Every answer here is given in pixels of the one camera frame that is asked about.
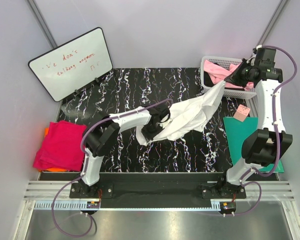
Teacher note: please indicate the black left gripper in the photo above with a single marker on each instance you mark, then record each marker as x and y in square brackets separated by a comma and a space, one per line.
[150, 136]

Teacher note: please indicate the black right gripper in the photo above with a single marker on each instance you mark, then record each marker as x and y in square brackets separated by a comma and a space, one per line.
[233, 78]

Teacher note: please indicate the white t shirt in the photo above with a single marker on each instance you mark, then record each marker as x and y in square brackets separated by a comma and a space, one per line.
[188, 115]

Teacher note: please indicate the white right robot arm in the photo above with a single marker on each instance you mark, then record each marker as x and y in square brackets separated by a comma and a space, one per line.
[262, 150]

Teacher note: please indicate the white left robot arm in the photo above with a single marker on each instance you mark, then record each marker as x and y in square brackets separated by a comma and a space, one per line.
[99, 138]

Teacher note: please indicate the white plastic basket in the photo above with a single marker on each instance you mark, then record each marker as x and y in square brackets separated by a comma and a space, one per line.
[225, 62]

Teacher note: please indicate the pink t shirt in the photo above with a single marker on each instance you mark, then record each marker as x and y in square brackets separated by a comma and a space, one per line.
[217, 74]

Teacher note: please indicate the pink power cube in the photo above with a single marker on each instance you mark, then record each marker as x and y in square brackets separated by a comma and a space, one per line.
[241, 113]

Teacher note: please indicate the green cutting mat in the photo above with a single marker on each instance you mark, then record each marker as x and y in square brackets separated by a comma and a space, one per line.
[237, 132]

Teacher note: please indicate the magenta folded t shirt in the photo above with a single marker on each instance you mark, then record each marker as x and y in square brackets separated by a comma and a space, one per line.
[61, 147]

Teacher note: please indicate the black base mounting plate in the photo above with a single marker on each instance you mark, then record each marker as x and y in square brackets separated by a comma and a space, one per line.
[202, 185]

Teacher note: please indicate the whiteboard with red writing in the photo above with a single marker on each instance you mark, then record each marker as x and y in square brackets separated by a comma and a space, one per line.
[73, 65]

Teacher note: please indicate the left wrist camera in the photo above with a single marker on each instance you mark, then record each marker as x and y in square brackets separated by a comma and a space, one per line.
[165, 122]

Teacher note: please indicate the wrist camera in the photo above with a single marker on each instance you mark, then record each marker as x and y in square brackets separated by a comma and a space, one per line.
[264, 57]
[165, 122]

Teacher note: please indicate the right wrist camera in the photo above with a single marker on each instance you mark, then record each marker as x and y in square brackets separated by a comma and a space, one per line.
[264, 57]

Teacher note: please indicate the aluminium rail frame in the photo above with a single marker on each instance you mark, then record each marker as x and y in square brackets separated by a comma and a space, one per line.
[48, 195]

